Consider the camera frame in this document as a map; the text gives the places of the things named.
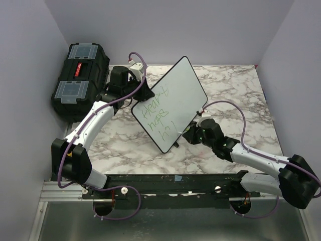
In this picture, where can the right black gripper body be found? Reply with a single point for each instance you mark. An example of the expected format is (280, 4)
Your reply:
(197, 136)

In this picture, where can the white whiteboard black frame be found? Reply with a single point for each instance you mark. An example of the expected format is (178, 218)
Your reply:
(178, 96)

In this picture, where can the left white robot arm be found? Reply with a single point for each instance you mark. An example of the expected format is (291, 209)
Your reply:
(70, 158)

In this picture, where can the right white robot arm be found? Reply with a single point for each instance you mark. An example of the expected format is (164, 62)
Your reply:
(289, 177)

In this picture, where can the blue tape piece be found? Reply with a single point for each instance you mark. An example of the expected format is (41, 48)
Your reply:
(178, 178)

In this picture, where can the black plastic toolbox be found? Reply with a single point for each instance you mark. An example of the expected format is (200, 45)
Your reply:
(83, 76)

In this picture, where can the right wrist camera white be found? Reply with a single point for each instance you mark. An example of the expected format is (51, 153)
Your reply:
(203, 114)

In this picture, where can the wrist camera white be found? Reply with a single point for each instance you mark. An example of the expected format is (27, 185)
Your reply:
(203, 114)
(138, 70)

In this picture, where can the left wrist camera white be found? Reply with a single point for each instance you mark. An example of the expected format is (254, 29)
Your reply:
(138, 70)

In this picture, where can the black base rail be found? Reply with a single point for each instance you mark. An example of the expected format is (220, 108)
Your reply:
(161, 191)

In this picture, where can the aluminium extrusion frame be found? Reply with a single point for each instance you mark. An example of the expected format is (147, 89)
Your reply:
(52, 193)

